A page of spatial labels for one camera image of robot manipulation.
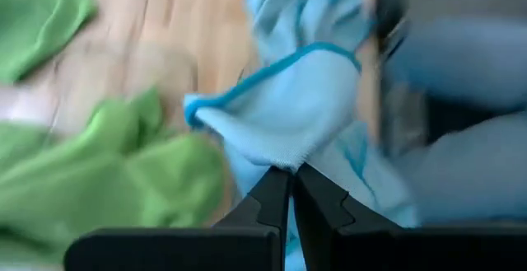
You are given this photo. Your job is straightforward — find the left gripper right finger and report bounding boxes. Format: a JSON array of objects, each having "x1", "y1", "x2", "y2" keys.
[{"x1": 294, "y1": 162, "x2": 527, "y2": 271}]

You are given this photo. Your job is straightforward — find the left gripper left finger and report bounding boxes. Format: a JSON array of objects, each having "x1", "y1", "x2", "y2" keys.
[{"x1": 63, "y1": 167, "x2": 291, "y2": 271}]

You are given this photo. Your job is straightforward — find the green microfiber towel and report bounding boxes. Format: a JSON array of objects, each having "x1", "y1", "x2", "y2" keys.
[
  {"x1": 0, "y1": 87, "x2": 227, "y2": 264},
  {"x1": 0, "y1": 0, "x2": 99, "y2": 85}
]

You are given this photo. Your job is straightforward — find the light blue microfiber towel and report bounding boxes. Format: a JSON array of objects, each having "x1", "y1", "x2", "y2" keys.
[
  {"x1": 242, "y1": 0, "x2": 374, "y2": 64},
  {"x1": 183, "y1": 41, "x2": 419, "y2": 271}
]

